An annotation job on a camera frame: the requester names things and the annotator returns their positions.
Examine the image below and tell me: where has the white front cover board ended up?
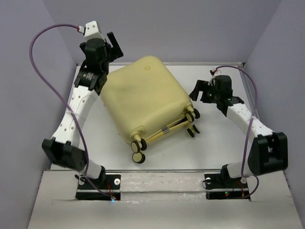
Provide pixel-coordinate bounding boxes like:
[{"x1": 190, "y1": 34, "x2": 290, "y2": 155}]
[{"x1": 29, "y1": 171, "x2": 302, "y2": 229}]

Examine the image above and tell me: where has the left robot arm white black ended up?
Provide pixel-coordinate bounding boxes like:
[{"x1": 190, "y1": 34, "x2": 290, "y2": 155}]
[{"x1": 42, "y1": 32, "x2": 123, "y2": 188}]

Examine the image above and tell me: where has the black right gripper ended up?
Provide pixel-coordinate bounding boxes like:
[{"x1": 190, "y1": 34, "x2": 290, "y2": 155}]
[{"x1": 189, "y1": 79, "x2": 221, "y2": 104}]

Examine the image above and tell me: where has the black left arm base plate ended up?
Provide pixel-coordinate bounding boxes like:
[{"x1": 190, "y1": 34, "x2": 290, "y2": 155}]
[{"x1": 74, "y1": 173, "x2": 121, "y2": 201}]

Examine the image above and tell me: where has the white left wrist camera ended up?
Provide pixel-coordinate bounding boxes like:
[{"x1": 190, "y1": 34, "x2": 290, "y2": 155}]
[{"x1": 77, "y1": 21, "x2": 105, "y2": 42}]

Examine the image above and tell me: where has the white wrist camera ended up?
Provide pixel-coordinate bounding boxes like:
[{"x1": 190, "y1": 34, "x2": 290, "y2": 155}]
[
  {"x1": 77, "y1": 21, "x2": 105, "y2": 42},
  {"x1": 208, "y1": 68, "x2": 221, "y2": 86}
]

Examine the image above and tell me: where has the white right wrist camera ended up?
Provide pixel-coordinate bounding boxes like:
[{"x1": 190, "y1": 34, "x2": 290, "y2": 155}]
[{"x1": 208, "y1": 68, "x2": 221, "y2": 86}]

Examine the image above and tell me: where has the yellow hard-shell suitcase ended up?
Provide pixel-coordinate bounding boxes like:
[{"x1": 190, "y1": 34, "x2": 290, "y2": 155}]
[{"x1": 101, "y1": 56, "x2": 200, "y2": 164}]

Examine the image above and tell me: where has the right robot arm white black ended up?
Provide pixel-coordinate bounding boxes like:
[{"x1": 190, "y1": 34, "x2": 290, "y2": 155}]
[{"x1": 189, "y1": 75, "x2": 288, "y2": 187}]

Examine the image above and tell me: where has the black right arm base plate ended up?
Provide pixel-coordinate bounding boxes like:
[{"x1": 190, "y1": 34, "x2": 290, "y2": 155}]
[{"x1": 202, "y1": 173, "x2": 250, "y2": 200}]

